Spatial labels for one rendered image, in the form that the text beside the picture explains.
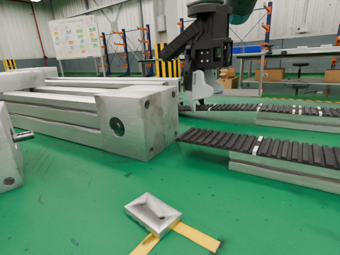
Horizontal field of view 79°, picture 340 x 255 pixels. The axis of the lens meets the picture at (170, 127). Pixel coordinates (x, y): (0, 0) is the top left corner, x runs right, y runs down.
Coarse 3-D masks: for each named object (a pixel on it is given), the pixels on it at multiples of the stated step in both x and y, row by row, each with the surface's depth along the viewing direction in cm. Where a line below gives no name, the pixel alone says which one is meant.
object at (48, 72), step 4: (24, 68) 85; (28, 68) 81; (32, 68) 78; (36, 68) 76; (40, 68) 78; (44, 68) 79; (48, 68) 80; (52, 68) 81; (56, 68) 82; (44, 72) 79; (48, 72) 80; (52, 72) 81; (56, 72) 83; (44, 76) 79; (48, 76) 80; (52, 76) 82; (56, 76) 83
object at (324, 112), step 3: (315, 108) 39; (318, 108) 38; (321, 108) 39; (324, 108) 38; (318, 111) 36; (321, 111) 36; (324, 111) 37; (327, 111) 36; (318, 114) 35; (321, 114) 35; (324, 114) 35; (327, 114) 35; (330, 114) 35
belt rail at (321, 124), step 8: (264, 112) 40; (272, 112) 40; (256, 120) 42; (264, 120) 41; (272, 120) 40; (280, 120) 40; (288, 120) 39; (296, 120) 38; (304, 120) 37; (312, 120) 37; (320, 120) 36; (328, 120) 35; (336, 120) 35; (288, 128) 39; (296, 128) 38; (304, 128) 38; (312, 128) 37; (320, 128) 36; (328, 128) 36; (336, 128) 35
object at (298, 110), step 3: (294, 105) 41; (291, 108) 40; (294, 108) 39; (297, 108) 40; (300, 108) 39; (291, 111) 38; (294, 111) 37; (297, 111) 38; (300, 111) 37; (300, 114) 37
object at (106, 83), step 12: (48, 84) 71; (60, 84) 67; (72, 84) 64; (84, 84) 61; (96, 84) 58; (108, 84) 56; (120, 84) 53; (132, 84) 51; (144, 84) 49; (156, 84) 48; (168, 84) 54; (180, 84) 54; (180, 96) 55
